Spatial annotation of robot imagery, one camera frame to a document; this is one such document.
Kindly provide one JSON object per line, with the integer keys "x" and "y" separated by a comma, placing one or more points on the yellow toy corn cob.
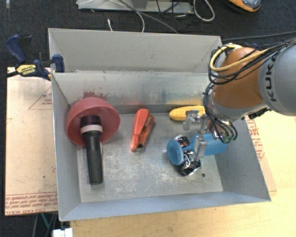
{"x": 177, "y": 113}

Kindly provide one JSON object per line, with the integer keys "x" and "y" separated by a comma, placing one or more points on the blue plastic cup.
{"x": 175, "y": 153}

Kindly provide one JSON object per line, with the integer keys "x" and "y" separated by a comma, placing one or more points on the orange stapler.
{"x": 141, "y": 127}

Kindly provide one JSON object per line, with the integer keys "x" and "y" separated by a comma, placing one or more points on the grey metal bin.
{"x": 143, "y": 176}

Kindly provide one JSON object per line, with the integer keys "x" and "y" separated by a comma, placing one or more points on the brown cardboard board, red print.
{"x": 27, "y": 132}

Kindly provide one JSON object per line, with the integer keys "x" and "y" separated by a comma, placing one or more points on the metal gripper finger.
{"x": 200, "y": 148}
{"x": 190, "y": 118}

